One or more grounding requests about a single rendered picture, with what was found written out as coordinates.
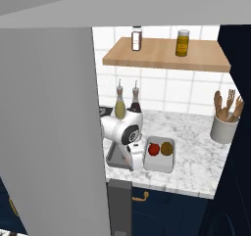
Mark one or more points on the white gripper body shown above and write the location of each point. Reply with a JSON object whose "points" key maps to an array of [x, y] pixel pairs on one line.
{"points": [[137, 160]]}

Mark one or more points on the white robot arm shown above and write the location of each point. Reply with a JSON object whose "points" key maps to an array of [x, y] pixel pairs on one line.
{"points": [[119, 130]]}

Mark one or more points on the grey meat container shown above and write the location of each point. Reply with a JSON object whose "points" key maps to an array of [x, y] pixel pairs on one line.
{"points": [[115, 158]]}

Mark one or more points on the grey vegetable container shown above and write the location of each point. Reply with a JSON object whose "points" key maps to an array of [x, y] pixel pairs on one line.
{"points": [[160, 163]]}

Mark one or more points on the brown-green avocado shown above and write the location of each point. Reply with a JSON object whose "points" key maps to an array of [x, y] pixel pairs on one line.
{"points": [[166, 148]]}

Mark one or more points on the grey freezer door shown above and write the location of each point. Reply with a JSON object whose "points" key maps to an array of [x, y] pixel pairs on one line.
{"points": [[49, 132]]}

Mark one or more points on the grey upright panel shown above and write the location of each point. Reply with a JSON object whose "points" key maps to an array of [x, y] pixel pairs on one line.
{"points": [[119, 209]]}

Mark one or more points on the yellow oil bottle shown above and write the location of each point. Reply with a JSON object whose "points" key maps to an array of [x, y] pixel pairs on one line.
{"points": [[120, 107]]}

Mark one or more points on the dark vinegar bottle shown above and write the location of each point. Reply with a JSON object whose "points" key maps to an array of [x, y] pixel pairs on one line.
{"points": [[135, 103]]}

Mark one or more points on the black flat object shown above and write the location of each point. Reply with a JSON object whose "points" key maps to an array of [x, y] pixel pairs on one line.
{"points": [[105, 111]]}

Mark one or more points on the navy drawer front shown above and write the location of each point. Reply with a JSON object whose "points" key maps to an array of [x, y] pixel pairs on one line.
{"points": [[170, 213]]}

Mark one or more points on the white utensil pot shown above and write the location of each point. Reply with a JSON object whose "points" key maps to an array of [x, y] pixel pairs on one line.
{"points": [[223, 131]]}

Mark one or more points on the navy tall cabinet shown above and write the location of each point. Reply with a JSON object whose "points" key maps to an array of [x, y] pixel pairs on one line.
{"points": [[233, 148]]}

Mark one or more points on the small wooden spoon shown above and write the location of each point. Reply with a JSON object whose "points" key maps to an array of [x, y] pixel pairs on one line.
{"points": [[224, 114]]}

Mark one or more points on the wooden slotted spatula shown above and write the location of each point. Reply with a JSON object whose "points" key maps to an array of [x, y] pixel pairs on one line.
{"points": [[231, 98]]}

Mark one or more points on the wooden fork spatula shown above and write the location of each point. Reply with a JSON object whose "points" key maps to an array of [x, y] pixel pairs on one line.
{"points": [[238, 107]]}

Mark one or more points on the dark red spice jar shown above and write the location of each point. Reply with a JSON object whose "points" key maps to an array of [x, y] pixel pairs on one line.
{"points": [[136, 40]]}

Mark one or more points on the yellow spice jar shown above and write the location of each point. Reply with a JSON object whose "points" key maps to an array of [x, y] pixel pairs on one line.
{"points": [[182, 44]]}

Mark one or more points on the navy base cabinet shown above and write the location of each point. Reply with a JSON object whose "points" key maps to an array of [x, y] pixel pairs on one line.
{"points": [[10, 210]]}

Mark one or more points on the grey fridge casing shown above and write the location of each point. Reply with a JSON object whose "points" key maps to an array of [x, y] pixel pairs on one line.
{"points": [[147, 5]]}

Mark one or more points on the wooden wall shelf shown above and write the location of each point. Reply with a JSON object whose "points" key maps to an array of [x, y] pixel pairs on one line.
{"points": [[163, 55]]}

